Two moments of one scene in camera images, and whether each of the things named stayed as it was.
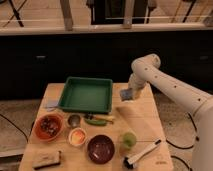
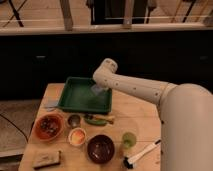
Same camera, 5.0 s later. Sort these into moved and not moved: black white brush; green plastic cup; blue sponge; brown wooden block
Moved: blue sponge
Not moved: black white brush; green plastic cup; brown wooden block
